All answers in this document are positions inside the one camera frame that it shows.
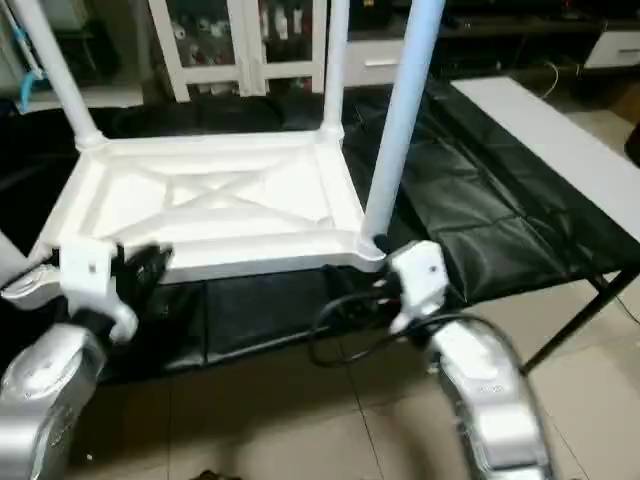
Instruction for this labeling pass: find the black mat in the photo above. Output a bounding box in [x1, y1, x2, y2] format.
[0, 80, 640, 386]

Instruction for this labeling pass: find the white glass-door cabinet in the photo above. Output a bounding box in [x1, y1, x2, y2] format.
[148, 0, 329, 101]

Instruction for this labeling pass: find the white plastic table top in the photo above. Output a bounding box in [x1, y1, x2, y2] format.
[30, 130, 389, 286]

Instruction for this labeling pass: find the white drawer unit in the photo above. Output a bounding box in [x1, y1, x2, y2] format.
[345, 40, 406, 89]

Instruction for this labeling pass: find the white flat panel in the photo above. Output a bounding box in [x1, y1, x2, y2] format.
[450, 75, 640, 246]

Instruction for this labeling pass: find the grey floor cable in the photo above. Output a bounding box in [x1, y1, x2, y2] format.
[520, 62, 561, 99]

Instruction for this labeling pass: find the black metal frame leg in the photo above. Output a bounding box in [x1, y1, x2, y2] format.
[520, 268, 640, 376]

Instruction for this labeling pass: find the white plastic table leg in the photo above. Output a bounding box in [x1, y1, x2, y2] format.
[0, 230, 31, 286]
[360, 0, 446, 251]
[318, 0, 353, 141]
[8, 0, 106, 151]

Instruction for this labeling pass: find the teal and white pole tool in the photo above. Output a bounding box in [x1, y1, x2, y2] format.
[5, 0, 49, 113]

